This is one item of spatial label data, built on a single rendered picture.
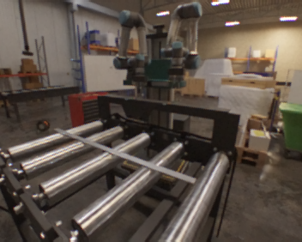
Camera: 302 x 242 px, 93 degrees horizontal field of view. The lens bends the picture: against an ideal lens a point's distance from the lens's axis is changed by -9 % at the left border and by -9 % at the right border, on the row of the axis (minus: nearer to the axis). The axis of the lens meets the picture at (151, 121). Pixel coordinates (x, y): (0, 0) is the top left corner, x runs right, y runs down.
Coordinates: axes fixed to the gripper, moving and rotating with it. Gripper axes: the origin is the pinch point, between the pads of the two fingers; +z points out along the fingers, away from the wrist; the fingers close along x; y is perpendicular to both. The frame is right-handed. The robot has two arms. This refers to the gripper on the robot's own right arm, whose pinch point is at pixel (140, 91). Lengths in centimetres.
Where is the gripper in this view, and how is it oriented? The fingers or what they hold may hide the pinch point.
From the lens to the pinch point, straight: 145.4
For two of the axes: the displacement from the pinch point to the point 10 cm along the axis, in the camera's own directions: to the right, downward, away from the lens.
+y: 5.7, -2.5, 7.8
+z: 0.0, 9.5, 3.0
